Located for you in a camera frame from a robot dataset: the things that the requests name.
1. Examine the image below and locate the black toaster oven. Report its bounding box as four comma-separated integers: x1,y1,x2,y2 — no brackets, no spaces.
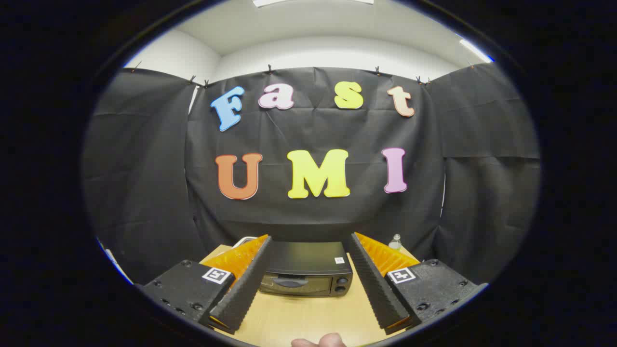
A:
259,241,353,297

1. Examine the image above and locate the ceiling light panel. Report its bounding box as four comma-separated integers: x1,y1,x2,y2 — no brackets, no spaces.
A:
253,0,374,7

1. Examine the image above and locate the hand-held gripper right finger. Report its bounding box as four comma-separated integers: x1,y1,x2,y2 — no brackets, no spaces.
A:
348,232,488,335

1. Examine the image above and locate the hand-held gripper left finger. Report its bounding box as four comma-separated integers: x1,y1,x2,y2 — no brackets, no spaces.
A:
140,235,274,334

